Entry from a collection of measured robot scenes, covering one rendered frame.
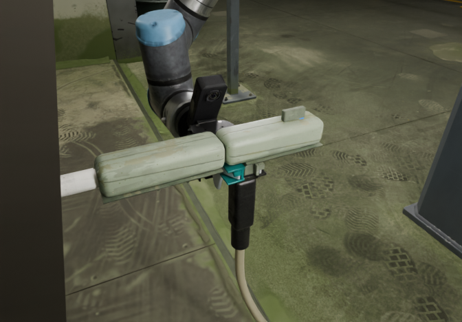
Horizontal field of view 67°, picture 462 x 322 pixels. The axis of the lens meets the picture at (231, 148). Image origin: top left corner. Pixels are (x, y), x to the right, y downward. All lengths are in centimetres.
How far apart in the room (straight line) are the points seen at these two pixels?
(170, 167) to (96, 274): 64
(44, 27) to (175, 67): 45
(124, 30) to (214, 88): 203
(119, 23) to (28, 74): 228
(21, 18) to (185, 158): 24
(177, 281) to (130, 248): 18
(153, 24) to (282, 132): 32
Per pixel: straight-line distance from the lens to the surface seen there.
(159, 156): 42
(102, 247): 108
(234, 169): 46
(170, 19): 67
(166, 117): 67
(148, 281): 97
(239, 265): 62
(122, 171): 41
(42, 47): 26
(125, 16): 253
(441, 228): 124
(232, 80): 193
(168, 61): 68
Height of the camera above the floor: 80
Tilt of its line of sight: 32 degrees down
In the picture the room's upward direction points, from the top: straight up
